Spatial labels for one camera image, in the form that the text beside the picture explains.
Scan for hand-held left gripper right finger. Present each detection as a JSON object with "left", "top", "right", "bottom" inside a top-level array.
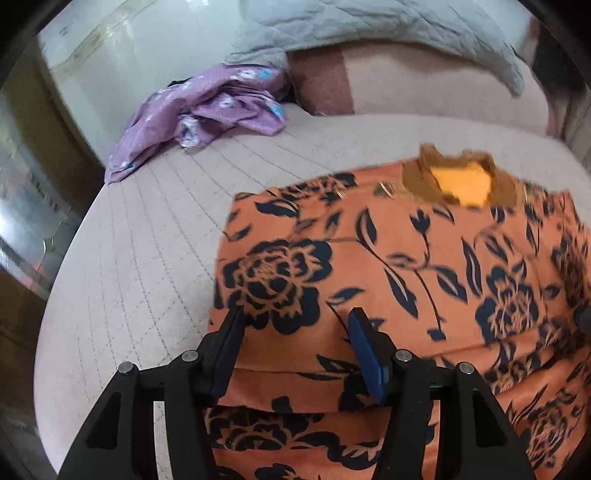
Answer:
[{"left": 348, "top": 306, "right": 536, "bottom": 480}]

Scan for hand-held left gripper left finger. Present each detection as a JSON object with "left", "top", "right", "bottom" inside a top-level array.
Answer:
[{"left": 58, "top": 307, "right": 246, "bottom": 480}]

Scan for orange black floral garment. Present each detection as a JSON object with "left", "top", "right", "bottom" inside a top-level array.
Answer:
[{"left": 205, "top": 143, "right": 591, "bottom": 480}]

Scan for pink quilted bed cover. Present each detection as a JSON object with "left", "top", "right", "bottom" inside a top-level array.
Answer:
[{"left": 39, "top": 102, "right": 591, "bottom": 480}]

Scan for wood framed glass door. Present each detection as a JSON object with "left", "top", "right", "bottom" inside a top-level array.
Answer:
[{"left": 0, "top": 46, "right": 107, "bottom": 301}]

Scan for purple floral cloth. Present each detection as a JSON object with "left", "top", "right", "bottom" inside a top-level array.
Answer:
[{"left": 104, "top": 64, "right": 289, "bottom": 185}]

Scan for pink bolster cushion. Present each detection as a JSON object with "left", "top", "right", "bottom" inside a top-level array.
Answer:
[{"left": 286, "top": 39, "right": 555, "bottom": 137}]

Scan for grey quilted pillow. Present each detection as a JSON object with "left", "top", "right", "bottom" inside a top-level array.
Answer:
[{"left": 224, "top": 0, "right": 527, "bottom": 97}]

